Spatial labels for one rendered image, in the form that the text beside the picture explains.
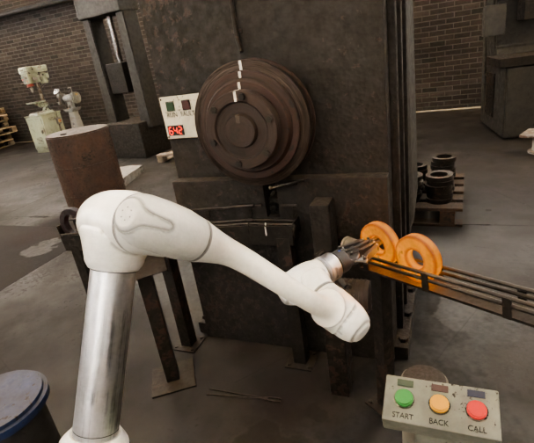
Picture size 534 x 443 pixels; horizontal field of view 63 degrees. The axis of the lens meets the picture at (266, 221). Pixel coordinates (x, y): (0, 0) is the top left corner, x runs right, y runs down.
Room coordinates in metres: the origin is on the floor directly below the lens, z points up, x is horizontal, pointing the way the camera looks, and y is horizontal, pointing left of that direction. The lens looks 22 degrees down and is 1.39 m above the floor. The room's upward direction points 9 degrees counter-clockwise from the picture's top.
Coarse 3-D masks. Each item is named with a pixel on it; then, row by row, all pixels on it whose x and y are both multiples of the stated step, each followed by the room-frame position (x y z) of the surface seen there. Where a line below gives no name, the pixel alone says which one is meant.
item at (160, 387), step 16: (144, 272) 1.59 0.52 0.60; (160, 272) 1.56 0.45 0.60; (144, 288) 1.62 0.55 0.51; (144, 304) 1.61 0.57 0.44; (160, 304) 1.67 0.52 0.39; (160, 320) 1.62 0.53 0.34; (160, 336) 1.62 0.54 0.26; (160, 352) 1.61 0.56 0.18; (160, 368) 1.72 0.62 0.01; (176, 368) 1.62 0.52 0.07; (192, 368) 1.68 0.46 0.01; (160, 384) 1.61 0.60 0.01; (176, 384) 1.59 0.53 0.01; (192, 384) 1.57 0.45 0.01
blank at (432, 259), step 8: (400, 240) 1.20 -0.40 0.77; (408, 240) 1.17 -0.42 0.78; (416, 240) 1.15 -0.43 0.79; (424, 240) 1.14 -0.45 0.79; (400, 248) 1.20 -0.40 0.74; (408, 248) 1.17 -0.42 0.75; (416, 248) 1.15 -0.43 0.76; (424, 248) 1.12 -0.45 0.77; (432, 248) 1.11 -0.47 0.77; (400, 256) 1.20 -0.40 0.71; (408, 256) 1.19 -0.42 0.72; (424, 256) 1.12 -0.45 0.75; (432, 256) 1.10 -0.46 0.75; (440, 256) 1.11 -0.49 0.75; (400, 264) 1.20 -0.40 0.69; (408, 264) 1.18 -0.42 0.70; (416, 264) 1.18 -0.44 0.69; (424, 264) 1.12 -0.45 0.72; (432, 264) 1.10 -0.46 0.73; (440, 264) 1.10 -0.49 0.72; (432, 272) 1.10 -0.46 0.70; (416, 280) 1.15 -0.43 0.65
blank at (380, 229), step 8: (368, 224) 1.31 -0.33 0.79; (376, 224) 1.29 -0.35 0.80; (384, 224) 1.28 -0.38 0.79; (368, 232) 1.32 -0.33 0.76; (376, 232) 1.28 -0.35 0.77; (384, 232) 1.25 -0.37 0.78; (392, 232) 1.25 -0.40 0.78; (384, 240) 1.25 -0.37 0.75; (392, 240) 1.23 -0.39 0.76; (384, 248) 1.26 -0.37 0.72; (392, 248) 1.23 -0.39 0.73; (376, 256) 1.29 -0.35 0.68; (384, 256) 1.26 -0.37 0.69; (392, 256) 1.23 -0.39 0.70; (384, 264) 1.26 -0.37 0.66
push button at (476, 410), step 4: (468, 404) 0.70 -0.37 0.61; (472, 404) 0.69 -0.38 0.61; (476, 404) 0.69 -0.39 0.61; (480, 404) 0.69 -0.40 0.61; (484, 404) 0.69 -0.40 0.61; (468, 408) 0.69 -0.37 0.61; (472, 408) 0.68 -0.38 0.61; (476, 408) 0.68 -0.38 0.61; (480, 408) 0.68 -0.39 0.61; (484, 408) 0.68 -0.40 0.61; (468, 412) 0.68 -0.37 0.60; (472, 412) 0.68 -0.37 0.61; (476, 412) 0.68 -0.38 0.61; (480, 412) 0.67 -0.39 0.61; (484, 412) 0.67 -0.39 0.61; (472, 416) 0.67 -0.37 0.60; (476, 416) 0.67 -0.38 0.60; (480, 416) 0.67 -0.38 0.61; (484, 416) 0.67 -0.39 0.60
